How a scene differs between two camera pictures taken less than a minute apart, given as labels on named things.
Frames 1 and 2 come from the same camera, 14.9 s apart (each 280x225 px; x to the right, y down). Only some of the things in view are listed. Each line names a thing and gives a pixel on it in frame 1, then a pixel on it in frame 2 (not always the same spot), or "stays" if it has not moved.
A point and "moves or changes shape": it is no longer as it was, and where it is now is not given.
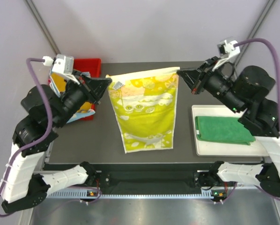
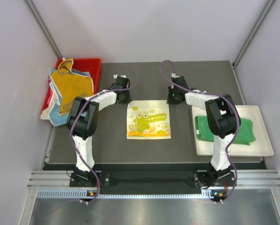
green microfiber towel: x=223 y=130 stays
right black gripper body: x=212 y=81 -> x=173 y=98
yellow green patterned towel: x=144 y=101 moves or changes shape
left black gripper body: x=77 y=95 -> x=126 y=98
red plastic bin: x=93 y=66 stays
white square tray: x=202 y=147 stays
